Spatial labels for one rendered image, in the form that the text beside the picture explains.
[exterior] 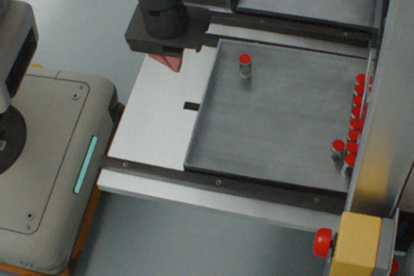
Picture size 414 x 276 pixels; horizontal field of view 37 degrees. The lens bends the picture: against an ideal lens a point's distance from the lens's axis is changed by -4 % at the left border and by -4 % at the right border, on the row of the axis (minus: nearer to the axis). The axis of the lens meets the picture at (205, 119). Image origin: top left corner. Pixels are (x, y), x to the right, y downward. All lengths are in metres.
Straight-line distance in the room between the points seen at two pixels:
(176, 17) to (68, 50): 1.65
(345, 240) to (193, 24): 0.34
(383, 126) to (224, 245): 1.29
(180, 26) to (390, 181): 0.33
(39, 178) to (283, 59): 0.90
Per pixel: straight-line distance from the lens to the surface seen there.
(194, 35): 0.83
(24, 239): 1.76
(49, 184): 1.81
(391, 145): 0.74
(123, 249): 1.98
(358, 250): 0.83
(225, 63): 1.17
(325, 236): 0.85
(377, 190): 0.84
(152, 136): 1.10
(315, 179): 1.04
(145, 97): 1.14
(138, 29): 0.85
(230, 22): 1.22
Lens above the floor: 1.80
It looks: 57 degrees down
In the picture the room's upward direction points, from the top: 9 degrees counter-clockwise
